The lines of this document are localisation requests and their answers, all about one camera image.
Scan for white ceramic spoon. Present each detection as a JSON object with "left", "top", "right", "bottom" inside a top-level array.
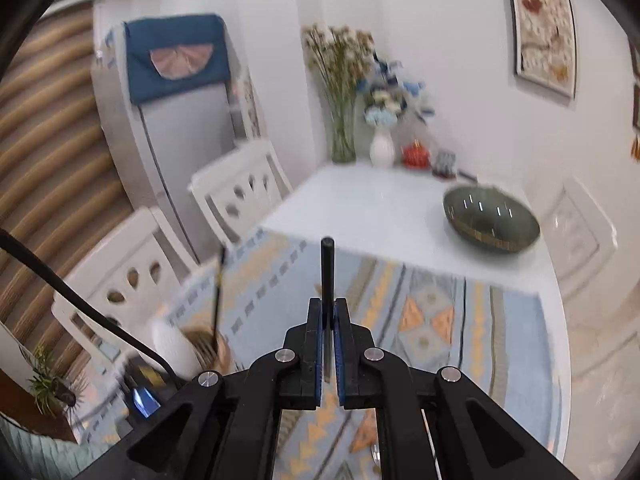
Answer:
[{"left": 151, "top": 318, "right": 201, "bottom": 379}]

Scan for black gold-banded chopstick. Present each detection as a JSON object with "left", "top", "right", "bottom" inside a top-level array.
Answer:
[{"left": 320, "top": 236, "right": 334, "bottom": 382}]

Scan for bamboo utensil holder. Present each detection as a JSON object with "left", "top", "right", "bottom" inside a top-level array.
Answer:
[{"left": 180, "top": 326, "right": 232, "bottom": 375}]

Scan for blue patterned table mat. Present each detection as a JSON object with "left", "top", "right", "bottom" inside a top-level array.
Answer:
[{"left": 74, "top": 226, "right": 559, "bottom": 480}]

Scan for white chair far left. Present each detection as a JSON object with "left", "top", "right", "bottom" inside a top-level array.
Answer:
[{"left": 189, "top": 139, "right": 292, "bottom": 247}]

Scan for white chair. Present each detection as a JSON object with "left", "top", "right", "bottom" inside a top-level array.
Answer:
[
  {"left": 64, "top": 207, "right": 198, "bottom": 347},
  {"left": 189, "top": 139, "right": 292, "bottom": 247},
  {"left": 540, "top": 177, "right": 618, "bottom": 301}
]

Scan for white chair near left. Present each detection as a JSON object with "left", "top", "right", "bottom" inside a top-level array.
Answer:
[{"left": 64, "top": 207, "right": 198, "bottom": 347}]

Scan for dark green oval bowl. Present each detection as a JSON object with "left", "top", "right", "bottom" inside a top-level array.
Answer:
[{"left": 442, "top": 185, "right": 540, "bottom": 255}]

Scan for red lidded pot ornament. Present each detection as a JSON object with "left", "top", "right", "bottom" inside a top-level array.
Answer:
[{"left": 401, "top": 140, "right": 431, "bottom": 170}]

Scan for white ceramic flower vase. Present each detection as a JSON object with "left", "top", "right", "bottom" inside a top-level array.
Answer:
[{"left": 369, "top": 126, "right": 396, "bottom": 169}]

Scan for grey slotted napkin holder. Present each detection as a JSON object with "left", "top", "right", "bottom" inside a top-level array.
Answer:
[{"left": 432, "top": 150, "right": 457, "bottom": 179}]

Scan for white chair far right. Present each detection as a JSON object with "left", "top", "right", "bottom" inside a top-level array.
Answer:
[{"left": 540, "top": 177, "right": 618, "bottom": 301}]

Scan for silver refrigerator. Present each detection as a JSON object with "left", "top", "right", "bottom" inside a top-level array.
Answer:
[{"left": 91, "top": 22, "right": 245, "bottom": 262}]

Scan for glass vase dried flowers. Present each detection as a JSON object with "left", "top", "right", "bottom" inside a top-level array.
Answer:
[{"left": 302, "top": 24, "right": 374, "bottom": 164}]

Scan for blue fridge cover cloth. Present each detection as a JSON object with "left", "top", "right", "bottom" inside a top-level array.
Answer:
[{"left": 124, "top": 14, "right": 231, "bottom": 105}]

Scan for black cable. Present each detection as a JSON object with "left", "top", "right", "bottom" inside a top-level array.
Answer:
[{"left": 0, "top": 228, "right": 184, "bottom": 391}]

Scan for butterfly wall painting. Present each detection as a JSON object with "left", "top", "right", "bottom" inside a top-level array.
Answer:
[{"left": 511, "top": 0, "right": 577, "bottom": 100}]

